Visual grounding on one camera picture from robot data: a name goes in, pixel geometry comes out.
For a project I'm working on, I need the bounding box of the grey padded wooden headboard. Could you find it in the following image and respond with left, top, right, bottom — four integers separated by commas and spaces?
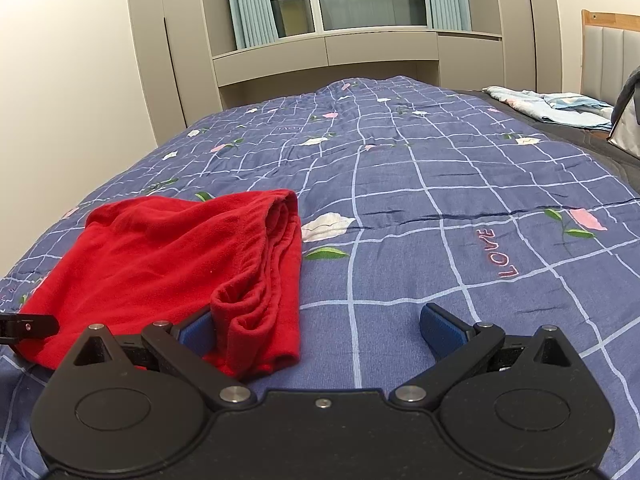
580, 9, 640, 107

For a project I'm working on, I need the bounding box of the grey pillow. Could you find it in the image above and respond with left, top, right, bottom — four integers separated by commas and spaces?
606, 65, 640, 157

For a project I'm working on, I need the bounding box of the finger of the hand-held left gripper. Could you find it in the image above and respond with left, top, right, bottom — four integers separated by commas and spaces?
0, 312, 60, 344

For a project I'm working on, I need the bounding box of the beige window bench cabinet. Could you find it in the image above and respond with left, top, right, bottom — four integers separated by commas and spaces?
211, 29, 505, 109

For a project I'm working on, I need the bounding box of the light blue printed blanket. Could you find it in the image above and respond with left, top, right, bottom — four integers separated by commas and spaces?
482, 85, 617, 132

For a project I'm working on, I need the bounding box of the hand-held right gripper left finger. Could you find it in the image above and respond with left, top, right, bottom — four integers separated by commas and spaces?
72, 309, 258, 412

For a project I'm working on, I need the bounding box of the red fleece garment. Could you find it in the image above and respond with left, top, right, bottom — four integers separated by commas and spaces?
17, 189, 305, 381

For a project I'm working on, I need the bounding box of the blue checked floral quilt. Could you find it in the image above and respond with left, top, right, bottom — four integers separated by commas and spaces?
0, 76, 640, 480

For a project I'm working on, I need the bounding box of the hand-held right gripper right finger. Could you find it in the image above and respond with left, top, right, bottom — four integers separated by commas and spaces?
388, 303, 577, 410

